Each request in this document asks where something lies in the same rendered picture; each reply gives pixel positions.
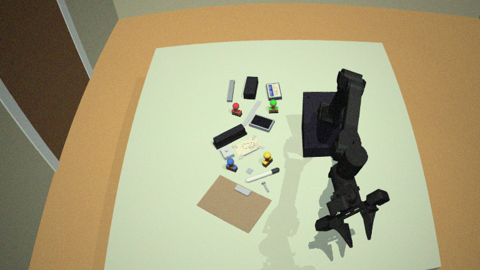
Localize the brown clipboard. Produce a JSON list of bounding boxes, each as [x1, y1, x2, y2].
[[196, 175, 272, 233]]

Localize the white marker with black cap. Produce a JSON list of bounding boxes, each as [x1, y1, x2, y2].
[[246, 167, 279, 183]]

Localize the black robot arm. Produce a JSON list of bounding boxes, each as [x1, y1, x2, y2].
[[317, 68, 368, 216]]

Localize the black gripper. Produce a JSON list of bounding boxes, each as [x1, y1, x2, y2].
[[315, 180, 390, 248]]

